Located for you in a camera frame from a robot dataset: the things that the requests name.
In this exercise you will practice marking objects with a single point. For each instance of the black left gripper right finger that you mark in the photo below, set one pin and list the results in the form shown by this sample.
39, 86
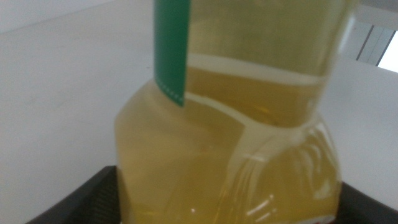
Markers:
357, 208

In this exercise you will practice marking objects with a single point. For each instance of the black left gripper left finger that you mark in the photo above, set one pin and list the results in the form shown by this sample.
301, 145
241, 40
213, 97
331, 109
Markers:
93, 202

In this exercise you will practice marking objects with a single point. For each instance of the yellow juice bottle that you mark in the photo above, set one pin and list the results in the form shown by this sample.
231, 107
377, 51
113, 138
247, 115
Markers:
217, 140

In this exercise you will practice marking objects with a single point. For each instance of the window with grey frame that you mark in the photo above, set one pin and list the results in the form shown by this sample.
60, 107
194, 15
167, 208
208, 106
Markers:
388, 53

